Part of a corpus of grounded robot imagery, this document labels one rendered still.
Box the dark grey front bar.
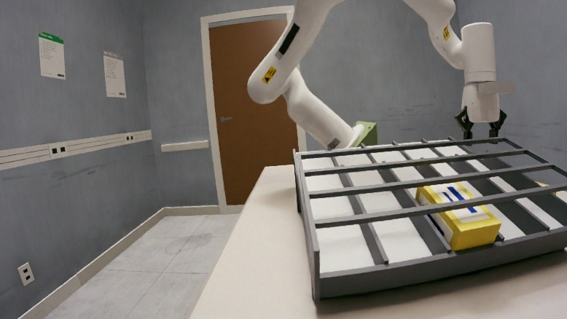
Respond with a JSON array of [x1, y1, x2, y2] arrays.
[[320, 226, 567, 298]]

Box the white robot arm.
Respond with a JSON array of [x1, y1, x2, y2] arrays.
[[247, 0, 515, 149]]

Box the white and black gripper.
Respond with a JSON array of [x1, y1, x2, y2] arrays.
[[454, 84, 507, 140]]

